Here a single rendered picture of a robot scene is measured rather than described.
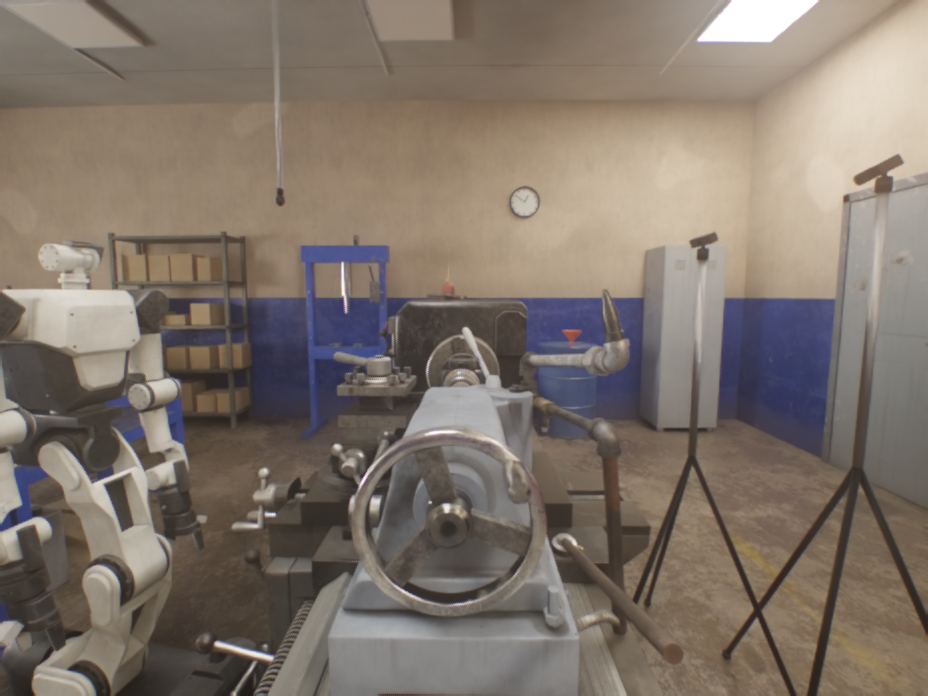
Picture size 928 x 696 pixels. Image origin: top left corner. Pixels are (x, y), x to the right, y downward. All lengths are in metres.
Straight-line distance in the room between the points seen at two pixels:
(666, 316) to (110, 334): 4.40
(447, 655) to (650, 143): 5.33
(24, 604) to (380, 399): 0.91
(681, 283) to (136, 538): 4.55
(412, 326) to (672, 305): 3.53
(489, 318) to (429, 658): 1.29
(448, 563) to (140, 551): 1.08
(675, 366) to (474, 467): 4.46
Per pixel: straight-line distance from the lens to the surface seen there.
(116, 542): 1.57
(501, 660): 0.68
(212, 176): 5.90
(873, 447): 4.49
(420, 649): 0.67
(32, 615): 1.51
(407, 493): 0.63
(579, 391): 4.53
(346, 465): 0.97
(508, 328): 1.71
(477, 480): 0.59
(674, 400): 5.06
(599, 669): 0.79
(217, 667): 1.87
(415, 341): 1.77
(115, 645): 1.74
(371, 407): 1.18
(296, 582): 1.09
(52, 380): 1.48
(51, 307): 1.44
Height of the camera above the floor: 1.35
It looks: 6 degrees down
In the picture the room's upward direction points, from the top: straight up
